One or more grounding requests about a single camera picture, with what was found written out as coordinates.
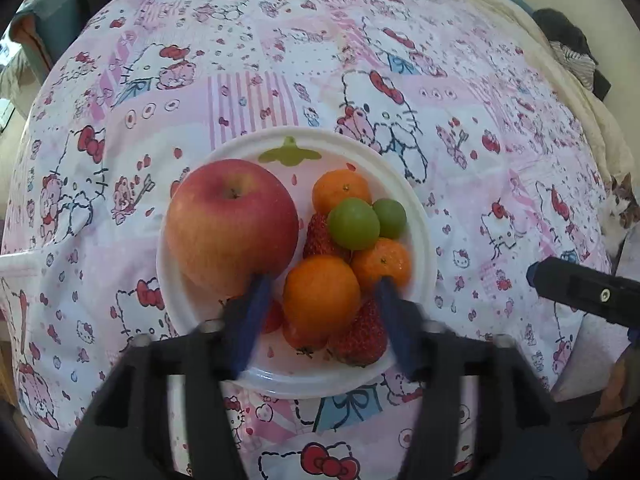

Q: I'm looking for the red cherry tomato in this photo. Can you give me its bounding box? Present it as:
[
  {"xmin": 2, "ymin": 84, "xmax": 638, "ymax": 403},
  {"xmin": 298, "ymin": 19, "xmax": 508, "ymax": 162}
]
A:
[{"xmin": 262, "ymin": 299, "xmax": 284, "ymax": 335}]

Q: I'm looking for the orange mandarin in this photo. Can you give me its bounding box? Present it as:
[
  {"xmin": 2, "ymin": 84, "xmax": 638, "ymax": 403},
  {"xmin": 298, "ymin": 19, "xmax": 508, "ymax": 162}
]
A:
[
  {"xmin": 311, "ymin": 169, "xmax": 372, "ymax": 214},
  {"xmin": 350, "ymin": 237, "xmax": 412, "ymax": 294},
  {"xmin": 282, "ymin": 255, "xmax": 361, "ymax": 352}
]

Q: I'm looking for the green plum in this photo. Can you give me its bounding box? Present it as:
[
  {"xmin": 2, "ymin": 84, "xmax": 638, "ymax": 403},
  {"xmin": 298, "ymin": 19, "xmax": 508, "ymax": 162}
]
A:
[
  {"xmin": 328, "ymin": 197, "xmax": 380, "ymax": 252},
  {"xmin": 372, "ymin": 198, "xmax": 407, "ymax": 240}
]

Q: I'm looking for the large red apple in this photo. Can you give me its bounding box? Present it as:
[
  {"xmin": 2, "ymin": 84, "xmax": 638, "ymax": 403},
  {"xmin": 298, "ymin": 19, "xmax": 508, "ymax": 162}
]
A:
[{"xmin": 165, "ymin": 159, "xmax": 298, "ymax": 297}]

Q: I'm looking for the dark red strawberry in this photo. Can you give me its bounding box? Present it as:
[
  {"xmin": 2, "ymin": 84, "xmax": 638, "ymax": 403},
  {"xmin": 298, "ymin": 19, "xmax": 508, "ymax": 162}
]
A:
[{"xmin": 328, "ymin": 299, "xmax": 387, "ymax": 366}]

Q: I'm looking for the person's right hand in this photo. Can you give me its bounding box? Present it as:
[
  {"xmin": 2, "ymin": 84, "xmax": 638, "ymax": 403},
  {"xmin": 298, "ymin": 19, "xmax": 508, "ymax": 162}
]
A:
[{"xmin": 579, "ymin": 346, "xmax": 639, "ymax": 471}]

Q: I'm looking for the black striped clothes pile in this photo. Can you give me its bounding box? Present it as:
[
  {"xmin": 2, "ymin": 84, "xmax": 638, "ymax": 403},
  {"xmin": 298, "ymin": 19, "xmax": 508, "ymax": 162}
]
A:
[{"xmin": 532, "ymin": 9, "xmax": 611, "ymax": 101}]

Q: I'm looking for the pink strawberry pattern plate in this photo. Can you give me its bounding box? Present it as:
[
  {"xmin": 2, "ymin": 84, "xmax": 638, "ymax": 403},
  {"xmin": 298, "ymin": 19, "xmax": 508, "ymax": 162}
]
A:
[{"xmin": 155, "ymin": 127, "xmax": 437, "ymax": 400}]

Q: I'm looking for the pink Hello Kitty bedsheet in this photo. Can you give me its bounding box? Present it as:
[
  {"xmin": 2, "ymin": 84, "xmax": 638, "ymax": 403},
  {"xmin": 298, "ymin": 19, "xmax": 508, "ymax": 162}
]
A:
[{"xmin": 1, "ymin": 0, "xmax": 623, "ymax": 469}]

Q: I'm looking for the teal orange bed frame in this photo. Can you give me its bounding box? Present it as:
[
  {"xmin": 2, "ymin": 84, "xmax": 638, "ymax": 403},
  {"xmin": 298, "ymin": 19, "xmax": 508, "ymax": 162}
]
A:
[{"xmin": 8, "ymin": 0, "xmax": 89, "ymax": 82}]

